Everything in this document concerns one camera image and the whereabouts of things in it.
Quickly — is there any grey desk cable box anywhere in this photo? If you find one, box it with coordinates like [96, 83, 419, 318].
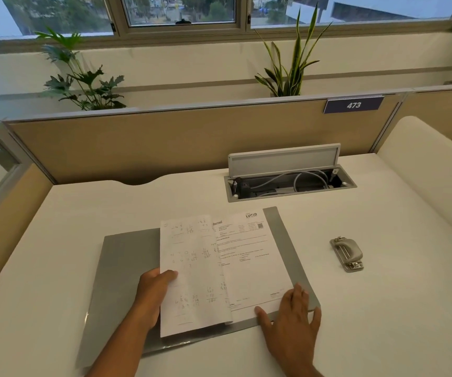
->
[224, 143, 358, 204]

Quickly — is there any person's left forearm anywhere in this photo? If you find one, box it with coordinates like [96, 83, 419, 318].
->
[86, 310, 160, 377]

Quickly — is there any grey metal hole punch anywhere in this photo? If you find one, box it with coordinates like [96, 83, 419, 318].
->
[330, 236, 365, 274]

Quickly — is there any grey open folder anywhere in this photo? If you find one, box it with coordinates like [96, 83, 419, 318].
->
[75, 206, 321, 368]

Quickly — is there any short beige desk partition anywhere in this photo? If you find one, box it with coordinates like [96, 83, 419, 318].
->
[371, 83, 452, 153]

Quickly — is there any grey cable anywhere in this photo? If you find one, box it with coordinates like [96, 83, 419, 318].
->
[246, 171, 309, 191]

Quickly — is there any aluminium window frame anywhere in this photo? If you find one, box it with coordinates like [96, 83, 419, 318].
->
[0, 0, 452, 43]

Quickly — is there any person's left hand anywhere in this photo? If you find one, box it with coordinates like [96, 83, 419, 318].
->
[135, 268, 179, 330]

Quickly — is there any printed white document sheet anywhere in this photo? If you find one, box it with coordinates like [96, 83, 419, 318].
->
[212, 209, 294, 323]

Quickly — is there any white cable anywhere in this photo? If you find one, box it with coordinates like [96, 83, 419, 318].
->
[292, 170, 331, 192]

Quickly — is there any person's right hand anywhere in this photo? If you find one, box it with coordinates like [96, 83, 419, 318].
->
[254, 283, 323, 368]

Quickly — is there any beige side panel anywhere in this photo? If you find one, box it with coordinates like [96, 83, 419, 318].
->
[0, 163, 55, 314]

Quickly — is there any broad-leaf green plant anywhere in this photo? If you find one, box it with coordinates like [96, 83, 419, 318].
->
[34, 26, 127, 111]

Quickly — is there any dark blue number sign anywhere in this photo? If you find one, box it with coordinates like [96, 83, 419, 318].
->
[323, 96, 385, 115]

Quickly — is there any long beige desk partition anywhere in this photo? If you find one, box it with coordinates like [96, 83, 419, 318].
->
[3, 89, 412, 186]

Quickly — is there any white curved desk divider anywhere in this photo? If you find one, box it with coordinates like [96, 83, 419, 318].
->
[377, 115, 452, 252]

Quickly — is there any handwritten white paper sheet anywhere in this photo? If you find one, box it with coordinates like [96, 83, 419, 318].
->
[159, 214, 235, 338]

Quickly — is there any snake plant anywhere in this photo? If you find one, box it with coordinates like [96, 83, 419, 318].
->
[253, 3, 333, 98]

